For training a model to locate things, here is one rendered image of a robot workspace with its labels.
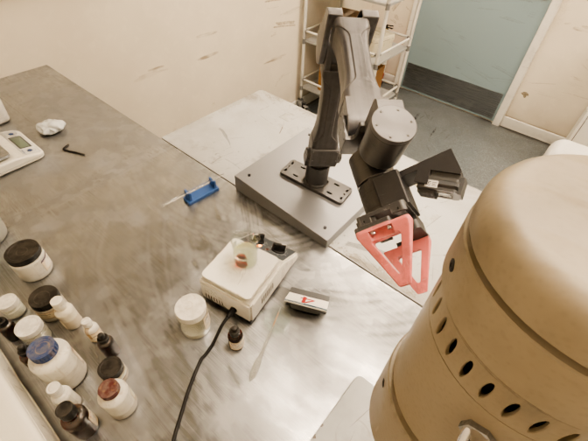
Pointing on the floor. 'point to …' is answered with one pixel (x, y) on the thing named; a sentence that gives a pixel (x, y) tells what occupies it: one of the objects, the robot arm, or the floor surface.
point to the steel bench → (175, 281)
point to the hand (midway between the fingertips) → (412, 283)
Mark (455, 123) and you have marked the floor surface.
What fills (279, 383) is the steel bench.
